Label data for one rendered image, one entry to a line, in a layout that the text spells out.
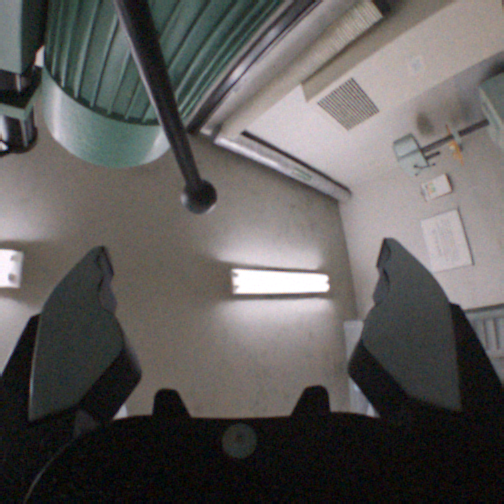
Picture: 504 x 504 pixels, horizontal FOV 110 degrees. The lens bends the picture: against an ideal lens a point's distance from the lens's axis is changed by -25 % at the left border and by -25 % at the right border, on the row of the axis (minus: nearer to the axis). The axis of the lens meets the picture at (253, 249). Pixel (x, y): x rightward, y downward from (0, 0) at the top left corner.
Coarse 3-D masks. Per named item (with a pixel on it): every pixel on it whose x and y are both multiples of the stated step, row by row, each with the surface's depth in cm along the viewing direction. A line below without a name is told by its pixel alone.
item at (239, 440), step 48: (96, 432) 3; (144, 432) 3; (192, 432) 4; (240, 432) 4; (288, 432) 4; (336, 432) 3; (384, 432) 3; (48, 480) 2; (96, 480) 3; (144, 480) 3; (192, 480) 3; (240, 480) 3; (288, 480) 3; (336, 480) 3; (384, 480) 3; (432, 480) 2
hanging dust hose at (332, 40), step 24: (360, 0) 88; (384, 0) 82; (336, 24) 101; (360, 24) 96; (312, 48) 115; (336, 48) 111; (288, 72) 132; (312, 72) 129; (264, 96) 149; (240, 120) 169
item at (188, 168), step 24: (120, 0) 6; (144, 0) 7; (144, 24) 7; (144, 48) 8; (144, 72) 9; (168, 96) 11; (168, 120) 12; (192, 168) 17; (192, 192) 20; (216, 192) 22
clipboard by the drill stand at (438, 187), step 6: (444, 174) 220; (432, 180) 233; (438, 180) 227; (444, 180) 221; (420, 186) 245; (426, 186) 239; (432, 186) 233; (438, 186) 227; (444, 186) 221; (420, 192) 243; (426, 192) 239; (432, 192) 233; (438, 192) 227; (444, 192) 221; (450, 192) 219; (426, 198) 239; (432, 198) 233
